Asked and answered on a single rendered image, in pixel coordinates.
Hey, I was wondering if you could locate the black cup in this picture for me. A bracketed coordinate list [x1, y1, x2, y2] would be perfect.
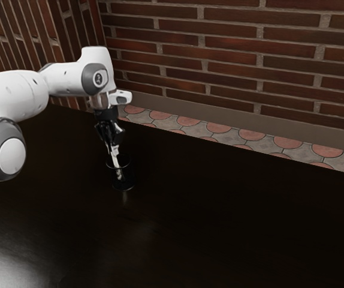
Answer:
[105, 153, 135, 191]

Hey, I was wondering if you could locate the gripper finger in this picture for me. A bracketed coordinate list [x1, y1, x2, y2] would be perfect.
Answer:
[104, 140, 124, 182]

